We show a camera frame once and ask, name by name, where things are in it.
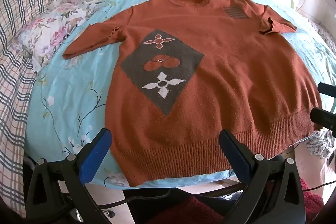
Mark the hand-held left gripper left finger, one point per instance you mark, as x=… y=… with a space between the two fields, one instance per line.
x=95 y=154

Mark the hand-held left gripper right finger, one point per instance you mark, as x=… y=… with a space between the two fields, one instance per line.
x=236 y=158

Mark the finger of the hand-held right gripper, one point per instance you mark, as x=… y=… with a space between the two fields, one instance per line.
x=328 y=90
x=325 y=119

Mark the orange knit sweater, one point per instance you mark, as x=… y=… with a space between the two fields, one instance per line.
x=223 y=69

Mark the grey floral cloth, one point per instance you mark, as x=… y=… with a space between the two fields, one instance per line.
x=324 y=32
x=319 y=145

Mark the light blue floral bedsheet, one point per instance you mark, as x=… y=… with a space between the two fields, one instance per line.
x=65 y=98

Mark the red fuzzy clothing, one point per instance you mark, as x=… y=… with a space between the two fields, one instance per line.
x=189 y=211

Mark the plaid blanket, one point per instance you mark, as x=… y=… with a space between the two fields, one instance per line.
x=15 y=82

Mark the floral white pillow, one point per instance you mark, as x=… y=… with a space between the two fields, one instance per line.
x=47 y=29

